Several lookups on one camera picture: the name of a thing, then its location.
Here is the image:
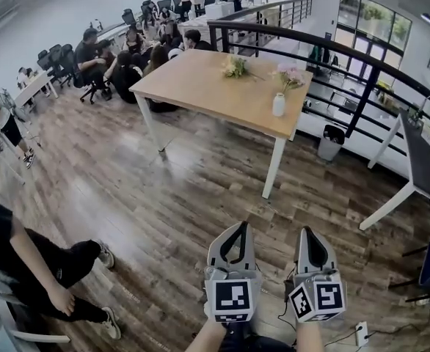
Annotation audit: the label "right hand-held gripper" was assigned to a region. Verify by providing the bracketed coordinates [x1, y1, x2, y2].
[285, 226, 348, 323]

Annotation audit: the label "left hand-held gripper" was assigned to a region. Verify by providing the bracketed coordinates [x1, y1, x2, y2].
[202, 221, 263, 323]

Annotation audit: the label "white plastic bottle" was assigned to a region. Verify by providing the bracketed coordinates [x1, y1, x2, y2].
[272, 92, 286, 117]

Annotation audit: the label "pink flowers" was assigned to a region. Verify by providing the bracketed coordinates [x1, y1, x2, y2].
[272, 63, 307, 95]

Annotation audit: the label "person's left forearm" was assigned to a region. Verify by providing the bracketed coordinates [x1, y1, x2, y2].
[185, 319, 227, 352]

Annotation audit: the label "person's right forearm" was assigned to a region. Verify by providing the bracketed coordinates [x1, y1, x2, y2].
[295, 320, 326, 352]

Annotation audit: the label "white power strip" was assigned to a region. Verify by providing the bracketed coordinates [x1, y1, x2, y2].
[354, 320, 369, 347]

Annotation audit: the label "person's black trousers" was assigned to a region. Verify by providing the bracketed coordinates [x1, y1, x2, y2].
[218, 319, 296, 352]

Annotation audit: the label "grey trash bin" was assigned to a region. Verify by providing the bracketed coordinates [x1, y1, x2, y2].
[317, 124, 346, 162]

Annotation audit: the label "dark desk with white legs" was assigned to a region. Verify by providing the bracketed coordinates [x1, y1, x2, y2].
[359, 108, 430, 231]

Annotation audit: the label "wooden table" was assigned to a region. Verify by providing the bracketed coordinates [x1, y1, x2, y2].
[128, 48, 314, 200]

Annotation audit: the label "silver desk lamp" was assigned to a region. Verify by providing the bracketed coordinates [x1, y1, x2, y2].
[407, 93, 430, 128]

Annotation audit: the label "yellow flower bunch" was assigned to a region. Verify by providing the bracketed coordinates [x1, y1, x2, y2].
[221, 55, 266, 82]

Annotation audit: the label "long white desk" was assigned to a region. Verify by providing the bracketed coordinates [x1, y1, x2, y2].
[178, 11, 260, 32]

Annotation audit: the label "white box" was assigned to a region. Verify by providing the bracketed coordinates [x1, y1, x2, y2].
[204, 2, 235, 18]

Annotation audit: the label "large glass window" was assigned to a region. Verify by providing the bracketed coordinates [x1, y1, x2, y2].
[338, 0, 412, 51]

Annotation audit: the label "small white desk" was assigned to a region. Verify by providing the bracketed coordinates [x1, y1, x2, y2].
[15, 70, 59, 104]

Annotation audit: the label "black cable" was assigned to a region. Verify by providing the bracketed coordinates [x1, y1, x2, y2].
[365, 323, 430, 339]

